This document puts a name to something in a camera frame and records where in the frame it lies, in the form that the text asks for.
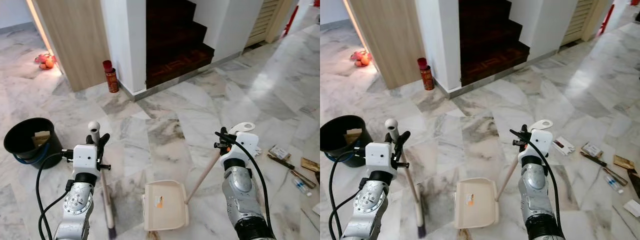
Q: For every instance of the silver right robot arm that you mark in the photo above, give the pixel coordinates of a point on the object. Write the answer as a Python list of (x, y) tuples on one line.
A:
[(532, 187), (240, 185)]

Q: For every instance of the red cylindrical can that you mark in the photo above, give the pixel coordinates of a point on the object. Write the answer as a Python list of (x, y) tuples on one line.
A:
[(111, 80), (427, 77)]

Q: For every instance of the dark red staircase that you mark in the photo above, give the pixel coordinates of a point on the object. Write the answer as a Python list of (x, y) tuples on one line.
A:
[(172, 45), (487, 42)]

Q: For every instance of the dark flat scrap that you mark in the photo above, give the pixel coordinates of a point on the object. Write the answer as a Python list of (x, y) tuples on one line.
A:
[(635, 182)]

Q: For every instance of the red hanging decoration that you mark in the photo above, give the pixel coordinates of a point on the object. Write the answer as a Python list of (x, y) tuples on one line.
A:
[(607, 19), (290, 21)]

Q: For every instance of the small clear plastic bottle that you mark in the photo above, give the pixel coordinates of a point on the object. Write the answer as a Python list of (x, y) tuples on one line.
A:
[(613, 183), (301, 185)]

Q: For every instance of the white paper scrap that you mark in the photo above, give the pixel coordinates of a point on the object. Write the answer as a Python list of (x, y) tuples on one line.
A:
[(317, 208), (632, 208)]

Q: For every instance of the white wrapper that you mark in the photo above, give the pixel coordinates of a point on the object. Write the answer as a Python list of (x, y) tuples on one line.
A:
[(564, 145), (256, 150)]

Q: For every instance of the cardboard scrap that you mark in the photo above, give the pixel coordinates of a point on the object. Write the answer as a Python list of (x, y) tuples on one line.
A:
[(353, 135), (41, 138)]

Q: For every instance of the beige louvered door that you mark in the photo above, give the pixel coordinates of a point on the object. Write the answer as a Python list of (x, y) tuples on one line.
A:
[(262, 22), (580, 20)]

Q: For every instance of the small printed carton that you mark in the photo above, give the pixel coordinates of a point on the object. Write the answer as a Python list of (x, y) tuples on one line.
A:
[(592, 149), (279, 152)]

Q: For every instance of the brown stick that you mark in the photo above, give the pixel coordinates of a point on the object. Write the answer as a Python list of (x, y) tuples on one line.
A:
[(303, 179), (615, 176)]

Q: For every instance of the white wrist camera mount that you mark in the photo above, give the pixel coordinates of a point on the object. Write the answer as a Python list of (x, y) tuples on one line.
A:
[(85, 159), (539, 144), (378, 156), (245, 147)]

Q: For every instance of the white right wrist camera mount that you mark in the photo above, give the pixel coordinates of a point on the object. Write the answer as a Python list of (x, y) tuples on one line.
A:
[(245, 147), (539, 144)]

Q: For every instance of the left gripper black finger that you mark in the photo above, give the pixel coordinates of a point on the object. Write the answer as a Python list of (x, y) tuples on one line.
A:
[(90, 140), (104, 140), (390, 141), (404, 138)]

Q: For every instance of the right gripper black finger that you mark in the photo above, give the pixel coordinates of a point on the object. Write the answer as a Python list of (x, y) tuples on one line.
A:
[(223, 131), (520, 134), (524, 128), (225, 136)]

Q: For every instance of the wooden door panel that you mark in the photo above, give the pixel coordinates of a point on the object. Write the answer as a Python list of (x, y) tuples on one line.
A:
[(75, 40), (395, 40)]

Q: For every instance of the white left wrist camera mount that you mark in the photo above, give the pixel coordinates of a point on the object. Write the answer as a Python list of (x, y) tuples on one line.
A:
[(378, 156), (85, 159)]

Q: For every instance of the red bag of oranges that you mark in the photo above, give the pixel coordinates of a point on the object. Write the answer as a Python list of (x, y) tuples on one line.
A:
[(362, 59), (46, 62)]

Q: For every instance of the black plastic bucket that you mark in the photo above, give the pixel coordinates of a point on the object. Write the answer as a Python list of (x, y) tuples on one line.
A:
[(22, 135), (334, 131)]

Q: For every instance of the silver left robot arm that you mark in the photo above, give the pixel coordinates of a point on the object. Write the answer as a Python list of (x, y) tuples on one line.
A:
[(369, 202), (77, 205)]

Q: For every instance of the black pen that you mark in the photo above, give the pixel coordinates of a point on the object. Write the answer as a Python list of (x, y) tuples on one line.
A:
[(280, 162), (593, 159)]

